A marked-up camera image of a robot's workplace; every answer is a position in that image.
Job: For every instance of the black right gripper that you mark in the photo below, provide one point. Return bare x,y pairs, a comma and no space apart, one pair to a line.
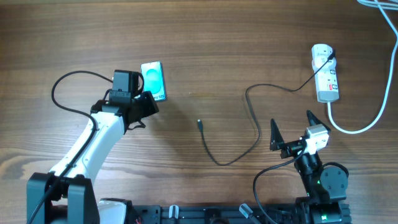
277,142

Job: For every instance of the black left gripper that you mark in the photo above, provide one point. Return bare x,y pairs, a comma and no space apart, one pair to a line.
150,107

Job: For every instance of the blue screen Galaxy smartphone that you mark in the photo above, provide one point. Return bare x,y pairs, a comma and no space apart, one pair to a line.
154,80

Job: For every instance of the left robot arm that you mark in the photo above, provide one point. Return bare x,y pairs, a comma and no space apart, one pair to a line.
65,194

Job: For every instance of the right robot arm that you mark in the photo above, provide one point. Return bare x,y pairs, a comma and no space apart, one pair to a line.
324,183

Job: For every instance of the white USB charger plug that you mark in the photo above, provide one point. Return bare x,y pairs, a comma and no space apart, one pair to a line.
324,62

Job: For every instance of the white power strip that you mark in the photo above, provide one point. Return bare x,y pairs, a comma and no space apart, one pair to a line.
326,82

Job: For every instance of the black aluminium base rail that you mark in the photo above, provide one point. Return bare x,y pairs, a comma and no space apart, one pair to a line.
217,214

